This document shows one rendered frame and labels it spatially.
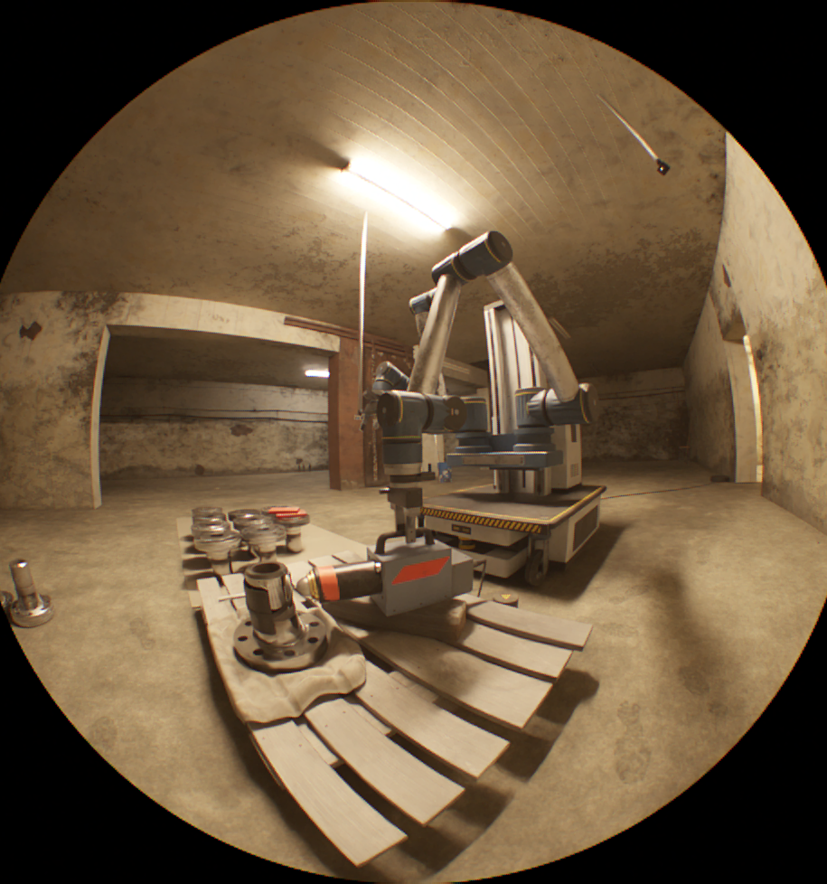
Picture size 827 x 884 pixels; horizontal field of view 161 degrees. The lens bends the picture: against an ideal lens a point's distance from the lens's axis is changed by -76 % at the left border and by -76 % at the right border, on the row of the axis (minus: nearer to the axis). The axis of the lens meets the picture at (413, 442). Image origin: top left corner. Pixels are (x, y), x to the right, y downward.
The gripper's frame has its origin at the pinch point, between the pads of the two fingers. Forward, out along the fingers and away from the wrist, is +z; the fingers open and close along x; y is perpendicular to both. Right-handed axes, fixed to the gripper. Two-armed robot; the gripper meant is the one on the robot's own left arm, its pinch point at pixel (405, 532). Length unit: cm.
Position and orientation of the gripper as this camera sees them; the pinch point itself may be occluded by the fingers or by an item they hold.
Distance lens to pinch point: 83.3
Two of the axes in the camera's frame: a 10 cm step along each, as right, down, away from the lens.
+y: -8.9, 0.2, -4.5
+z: 0.3, 10.0, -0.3
